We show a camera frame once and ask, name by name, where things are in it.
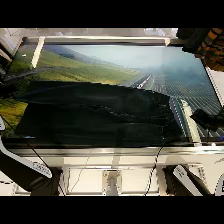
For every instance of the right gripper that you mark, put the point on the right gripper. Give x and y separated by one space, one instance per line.
205 119

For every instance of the black pants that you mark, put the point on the black pants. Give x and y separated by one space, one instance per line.
100 116

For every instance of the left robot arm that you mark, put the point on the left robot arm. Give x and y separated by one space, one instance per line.
16 166

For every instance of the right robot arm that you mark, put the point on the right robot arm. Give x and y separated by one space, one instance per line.
191 180

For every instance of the orange striped garment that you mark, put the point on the orange striped garment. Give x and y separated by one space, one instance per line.
213 45

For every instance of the black garment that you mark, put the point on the black garment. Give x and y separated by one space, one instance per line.
191 38

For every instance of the silver frame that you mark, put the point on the silver frame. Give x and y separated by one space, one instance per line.
111 181

